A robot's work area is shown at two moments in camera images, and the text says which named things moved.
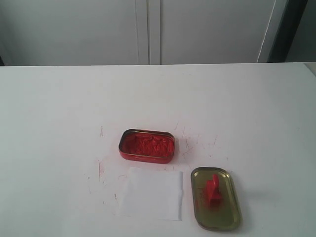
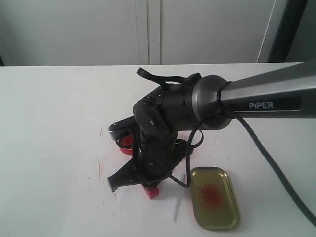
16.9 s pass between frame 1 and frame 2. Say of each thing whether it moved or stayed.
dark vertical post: stayed
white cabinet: stayed
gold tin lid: stayed
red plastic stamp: moved
